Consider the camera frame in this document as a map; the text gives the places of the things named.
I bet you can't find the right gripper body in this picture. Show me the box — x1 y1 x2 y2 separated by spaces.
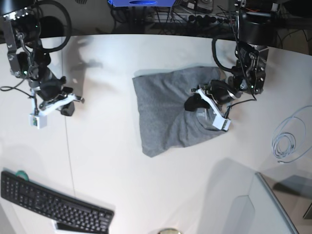
29 78 85 129

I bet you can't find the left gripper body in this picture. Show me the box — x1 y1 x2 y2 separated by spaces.
190 79 242 132

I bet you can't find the grey t-shirt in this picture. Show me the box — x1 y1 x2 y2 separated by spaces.
133 66 224 157

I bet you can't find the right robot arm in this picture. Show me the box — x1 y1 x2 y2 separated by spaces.
0 0 84 129

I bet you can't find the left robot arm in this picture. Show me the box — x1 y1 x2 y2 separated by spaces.
184 0 279 132

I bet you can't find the black power strip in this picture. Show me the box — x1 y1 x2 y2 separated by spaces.
188 15 231 26

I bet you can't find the green tape roll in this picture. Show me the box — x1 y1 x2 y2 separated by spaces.
15 170 29 181

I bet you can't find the black computer keyboard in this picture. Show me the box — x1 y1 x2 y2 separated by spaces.
0 171 115 234

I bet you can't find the blue box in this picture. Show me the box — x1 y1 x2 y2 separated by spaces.
108 0 175 7

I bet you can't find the round brass object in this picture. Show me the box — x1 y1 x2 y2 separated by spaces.
157 228 182 234

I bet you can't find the coiled light blue cable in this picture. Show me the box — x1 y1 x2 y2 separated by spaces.
272 105 312 163

